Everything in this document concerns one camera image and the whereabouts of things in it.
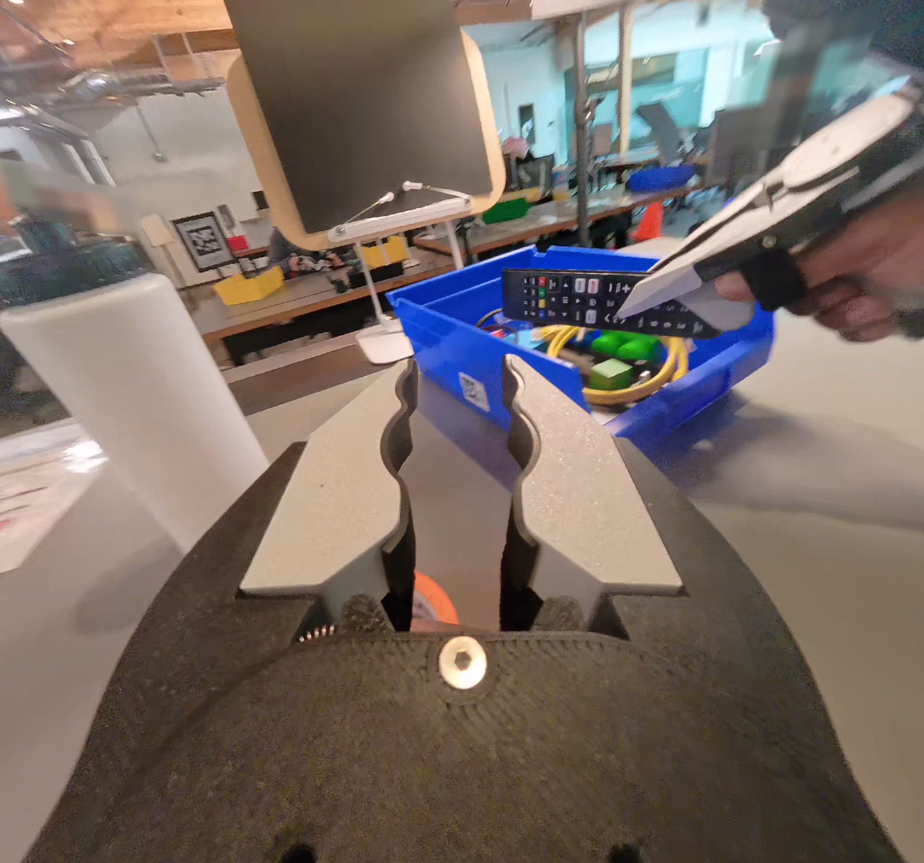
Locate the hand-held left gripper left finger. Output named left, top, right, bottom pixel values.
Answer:
left=239, top=361, right=417, bottom=618

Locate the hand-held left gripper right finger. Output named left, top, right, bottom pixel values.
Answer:
left=501, top=355, right=685, bottom=630

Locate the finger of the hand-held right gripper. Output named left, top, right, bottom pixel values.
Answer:
left=679, top=81, right=924, bottom=269
left=614, top=250, right=759, bottom=333

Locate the black remote control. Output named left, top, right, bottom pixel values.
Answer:
left=501, top=269, right=719, bottom=340

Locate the orange tape roll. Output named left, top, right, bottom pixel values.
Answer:
left=412, top=572, right=460, bottom=629

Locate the blue plastic bin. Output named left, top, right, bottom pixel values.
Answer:
left=387, top=245, right=776, bottom=448

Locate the white squeeze bottle black cap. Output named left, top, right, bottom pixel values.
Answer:
left=0, top=274, right=272, bottom=554

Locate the person's right hand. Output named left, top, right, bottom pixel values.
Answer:
left=715, top=185, right=924, bottom=344

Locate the green plastic block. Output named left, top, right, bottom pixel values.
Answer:
left=592, top=331, right=659, bottom=361
left=588, top=358, right=638, bottom=392

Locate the small blue tray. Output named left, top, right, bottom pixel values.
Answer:
left=629, top=166, right=697, bottom=194

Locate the wooden work table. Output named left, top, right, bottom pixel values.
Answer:
left=412, top=182, right=697, bottom=260

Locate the white board stand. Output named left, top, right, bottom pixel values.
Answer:
left=325, top=182, right=475, bottom=367

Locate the light stand pole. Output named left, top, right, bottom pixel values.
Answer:
left=571, top=12, right=594, bottom=247

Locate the yellow storage bin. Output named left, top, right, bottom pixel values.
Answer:
left=214, top=266, right=287, bottom=307
left=357, top=235, right=410, bottom=270

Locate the framed black white tag sign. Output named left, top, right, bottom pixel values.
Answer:
left=171, top=211, right=236, bottom=273

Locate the yellow cable coil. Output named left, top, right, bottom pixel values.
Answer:
left=542, top=322, right=691, bottom=406

